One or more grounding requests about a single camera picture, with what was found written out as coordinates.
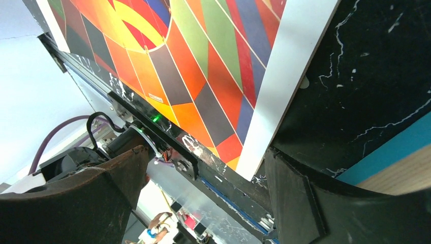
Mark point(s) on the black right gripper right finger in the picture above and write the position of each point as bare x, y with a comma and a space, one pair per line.
312, 207

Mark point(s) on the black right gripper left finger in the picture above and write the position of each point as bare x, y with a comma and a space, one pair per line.
92, 205

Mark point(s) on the blue wooden picture frame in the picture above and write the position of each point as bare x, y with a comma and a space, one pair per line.
400, 166

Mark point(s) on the hot air balloon photo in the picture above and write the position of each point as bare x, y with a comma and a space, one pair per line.
223, 71

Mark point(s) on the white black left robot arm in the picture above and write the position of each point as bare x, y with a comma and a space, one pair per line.
77, 158

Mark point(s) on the aluminium front mounting rail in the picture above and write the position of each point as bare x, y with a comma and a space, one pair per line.
212, 180

